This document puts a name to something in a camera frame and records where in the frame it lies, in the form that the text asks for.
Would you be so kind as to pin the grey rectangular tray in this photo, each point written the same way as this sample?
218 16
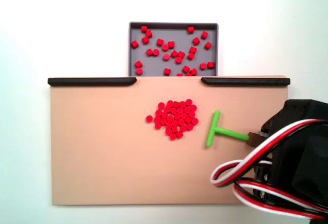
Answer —
179 35

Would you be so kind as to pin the beige flat board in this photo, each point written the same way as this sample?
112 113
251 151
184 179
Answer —
102 144

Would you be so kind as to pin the black board edge rail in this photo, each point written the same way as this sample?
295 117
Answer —
243 81
89 81

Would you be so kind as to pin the green T-shaped pusher tool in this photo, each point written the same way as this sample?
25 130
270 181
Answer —
230 133

